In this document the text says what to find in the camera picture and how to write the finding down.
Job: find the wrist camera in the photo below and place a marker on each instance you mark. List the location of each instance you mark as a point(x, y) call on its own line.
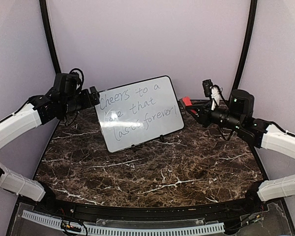
point(213, 92)
point(79, 76)

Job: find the red whiteboard eraser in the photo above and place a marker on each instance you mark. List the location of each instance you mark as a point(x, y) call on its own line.
point(186, 104)

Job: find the white slotted cable duct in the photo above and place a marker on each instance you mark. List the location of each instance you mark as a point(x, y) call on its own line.
point(125, 228)

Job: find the right black frame post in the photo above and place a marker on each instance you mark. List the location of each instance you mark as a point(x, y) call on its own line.
point(246, 44)

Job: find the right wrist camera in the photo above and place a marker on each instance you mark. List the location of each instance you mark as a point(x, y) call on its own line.
point(213, 92)

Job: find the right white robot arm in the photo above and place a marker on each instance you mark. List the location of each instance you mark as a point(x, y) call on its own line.
point(256, 132)

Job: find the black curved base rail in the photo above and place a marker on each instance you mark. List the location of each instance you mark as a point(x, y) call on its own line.
point(225, 211)

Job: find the left black frame post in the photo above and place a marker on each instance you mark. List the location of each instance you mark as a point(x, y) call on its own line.
point(49, 36)

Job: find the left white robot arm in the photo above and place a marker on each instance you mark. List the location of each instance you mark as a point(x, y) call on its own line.
point(66, 96)

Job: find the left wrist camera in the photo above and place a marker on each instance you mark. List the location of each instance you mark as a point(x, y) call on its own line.
point(79, 76)

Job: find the black frame post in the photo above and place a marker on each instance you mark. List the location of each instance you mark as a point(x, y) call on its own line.
point(246, 44)
point(49, 36)

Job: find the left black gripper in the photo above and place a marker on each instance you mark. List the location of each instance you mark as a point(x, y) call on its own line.
point(95, 95)

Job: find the white whiteboard with black frame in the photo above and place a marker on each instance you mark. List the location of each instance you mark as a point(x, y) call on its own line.
point(139, 112)

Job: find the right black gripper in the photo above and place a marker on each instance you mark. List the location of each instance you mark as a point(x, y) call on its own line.
point(204, 112)

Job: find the black whiteboard stand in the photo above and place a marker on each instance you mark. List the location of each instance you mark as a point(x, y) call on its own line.
point(160, 139)

